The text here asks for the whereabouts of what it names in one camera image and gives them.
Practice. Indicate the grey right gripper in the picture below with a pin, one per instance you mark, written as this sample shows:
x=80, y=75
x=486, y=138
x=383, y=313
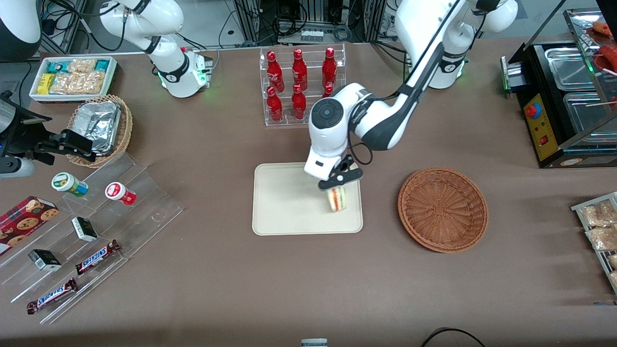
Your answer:
x=30, y=138

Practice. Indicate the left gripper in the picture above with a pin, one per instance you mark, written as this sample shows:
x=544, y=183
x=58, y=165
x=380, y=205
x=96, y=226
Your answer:
x=344, y=166

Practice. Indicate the triangular sandwich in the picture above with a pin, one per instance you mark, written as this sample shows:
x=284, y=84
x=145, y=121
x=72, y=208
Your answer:
x=337, y=200

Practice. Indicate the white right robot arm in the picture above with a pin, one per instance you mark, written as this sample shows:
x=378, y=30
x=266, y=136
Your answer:
x=168, y=72

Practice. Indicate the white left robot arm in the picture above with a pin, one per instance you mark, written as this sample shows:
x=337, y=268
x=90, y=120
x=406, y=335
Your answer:
x=385, y=120

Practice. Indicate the silver foil tray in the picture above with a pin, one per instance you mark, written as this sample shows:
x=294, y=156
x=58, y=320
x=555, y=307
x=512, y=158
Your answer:
x=99, y=123

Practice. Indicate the cream rectangular tray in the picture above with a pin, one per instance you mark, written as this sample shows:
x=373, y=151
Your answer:
x=289, y=202

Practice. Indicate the oval light wicker basket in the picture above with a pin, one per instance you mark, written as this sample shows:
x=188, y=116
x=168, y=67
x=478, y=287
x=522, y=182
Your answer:
x=126, y=130

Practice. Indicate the round brown wicker basket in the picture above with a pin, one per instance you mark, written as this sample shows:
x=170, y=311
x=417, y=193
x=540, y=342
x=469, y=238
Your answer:
x=443, y=209

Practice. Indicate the green lidded yogurt cup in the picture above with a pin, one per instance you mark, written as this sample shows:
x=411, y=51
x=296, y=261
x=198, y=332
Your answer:
x=67, y=183

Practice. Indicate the white rectangular snack bin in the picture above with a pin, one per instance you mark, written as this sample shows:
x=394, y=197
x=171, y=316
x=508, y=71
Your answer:
x=72, y=98

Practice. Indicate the large tan cracker bag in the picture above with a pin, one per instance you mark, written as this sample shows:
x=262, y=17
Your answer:
x=79, y=83

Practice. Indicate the yellow snack pack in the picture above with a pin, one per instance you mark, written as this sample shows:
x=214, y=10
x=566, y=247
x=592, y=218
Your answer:
x=45, y=83

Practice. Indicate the red lidded yogurt cup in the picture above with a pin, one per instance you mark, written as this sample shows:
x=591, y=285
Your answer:
x=118, y=193

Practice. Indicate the red soda bottle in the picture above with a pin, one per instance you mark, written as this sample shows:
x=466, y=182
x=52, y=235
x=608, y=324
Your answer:
x=274, y=72
x=329, y=68
x=299, y=104
x=274, y=107
x=328, y=90
x=299, y=70

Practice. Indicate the teal snack pack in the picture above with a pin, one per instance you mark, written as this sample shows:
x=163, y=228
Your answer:
x=55, y=66
x=102, y=65

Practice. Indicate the small black carton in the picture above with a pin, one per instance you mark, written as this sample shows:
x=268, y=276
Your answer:
x=45, y=260
x=85, y=229

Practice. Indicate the small tan cracker bag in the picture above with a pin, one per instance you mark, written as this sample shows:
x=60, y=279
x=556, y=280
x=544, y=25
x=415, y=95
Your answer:
x=82, y=65

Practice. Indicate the red cookie box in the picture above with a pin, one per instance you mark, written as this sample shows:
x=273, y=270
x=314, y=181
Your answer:
x=24, y=224

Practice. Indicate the clear acrylic step display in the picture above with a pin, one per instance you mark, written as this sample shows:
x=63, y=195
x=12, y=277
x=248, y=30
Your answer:
x=144, y=212

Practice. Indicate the Snickers chocolate bar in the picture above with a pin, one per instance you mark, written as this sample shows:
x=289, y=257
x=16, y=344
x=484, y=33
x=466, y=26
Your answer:
x=52, y=296
x=96, y=258

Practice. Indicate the clear acrylic bottle rack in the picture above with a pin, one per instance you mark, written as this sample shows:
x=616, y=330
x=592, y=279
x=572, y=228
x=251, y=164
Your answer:
x=313, y=48

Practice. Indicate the white power strip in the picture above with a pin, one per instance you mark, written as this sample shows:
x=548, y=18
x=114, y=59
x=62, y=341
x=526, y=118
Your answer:
x=312, y=35

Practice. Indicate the small grey device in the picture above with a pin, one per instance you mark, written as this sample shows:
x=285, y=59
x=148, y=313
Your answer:
x=314, y=343

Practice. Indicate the black hot food machine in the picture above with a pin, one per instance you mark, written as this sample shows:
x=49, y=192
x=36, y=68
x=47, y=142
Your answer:
x=554, y=149

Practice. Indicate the steel food pan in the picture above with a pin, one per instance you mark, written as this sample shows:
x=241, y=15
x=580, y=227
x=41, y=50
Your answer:
x=585, y=113
x=571, y=67

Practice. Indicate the clear bag of biscuits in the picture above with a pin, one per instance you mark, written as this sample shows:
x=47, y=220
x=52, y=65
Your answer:
x=600, y=214
x=603, y=238
x=613, y=261
x=614, y=279

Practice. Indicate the red sausage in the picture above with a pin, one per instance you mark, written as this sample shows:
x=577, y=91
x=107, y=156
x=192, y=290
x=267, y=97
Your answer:
x=610, y=58

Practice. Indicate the orange food piece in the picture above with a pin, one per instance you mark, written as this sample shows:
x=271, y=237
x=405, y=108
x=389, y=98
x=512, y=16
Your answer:
x=602, y=28

